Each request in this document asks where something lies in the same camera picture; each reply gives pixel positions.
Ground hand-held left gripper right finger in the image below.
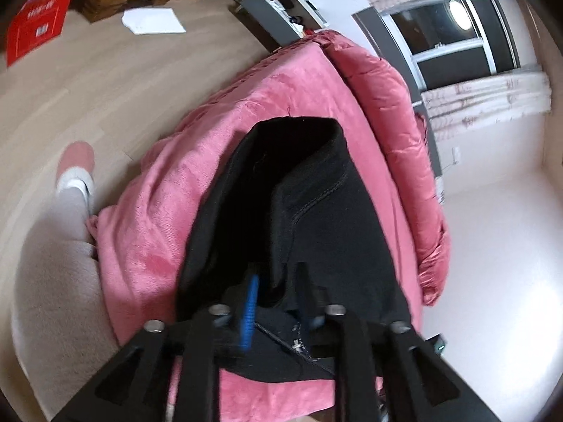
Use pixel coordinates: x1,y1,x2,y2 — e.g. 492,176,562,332
295,263,502,422

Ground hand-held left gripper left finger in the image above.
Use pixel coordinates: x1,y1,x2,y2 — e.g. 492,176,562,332
53,275,261,422

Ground black pants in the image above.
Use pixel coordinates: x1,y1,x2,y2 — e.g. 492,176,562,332
176,116,412,383

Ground pink fleece blanket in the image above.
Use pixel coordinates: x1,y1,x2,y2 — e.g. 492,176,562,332
86,37,425,420

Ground person's leg in beige trousers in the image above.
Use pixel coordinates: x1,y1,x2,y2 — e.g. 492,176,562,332
9,180,119,422

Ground pink satin duvet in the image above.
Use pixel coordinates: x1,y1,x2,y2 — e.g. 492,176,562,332
323,30,451,306

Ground pink slipper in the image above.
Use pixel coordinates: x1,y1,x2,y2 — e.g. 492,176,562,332
56,141,96,194

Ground grey nightstand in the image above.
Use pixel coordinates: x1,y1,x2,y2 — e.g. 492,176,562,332
231,0,328,51

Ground white paper sheet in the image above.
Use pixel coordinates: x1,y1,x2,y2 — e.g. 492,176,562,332
121,6,188,36

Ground white framed window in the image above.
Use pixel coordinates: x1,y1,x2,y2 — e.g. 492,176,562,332
380,0,529,93

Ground red cardboard box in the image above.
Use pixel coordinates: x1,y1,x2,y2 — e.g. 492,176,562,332
5,0,82,68

